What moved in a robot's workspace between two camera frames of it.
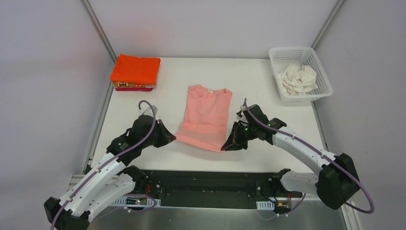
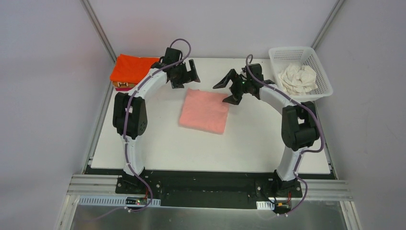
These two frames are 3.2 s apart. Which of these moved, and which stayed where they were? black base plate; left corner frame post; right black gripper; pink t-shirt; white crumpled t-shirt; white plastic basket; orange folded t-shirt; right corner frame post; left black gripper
Moved: left black gripper; pink t-shirt; right black gripper
Stayed: white crumpled t-shirt; orange folded t-shirt; right corner frame post; white plastic basket; black base plate; left corner frame post
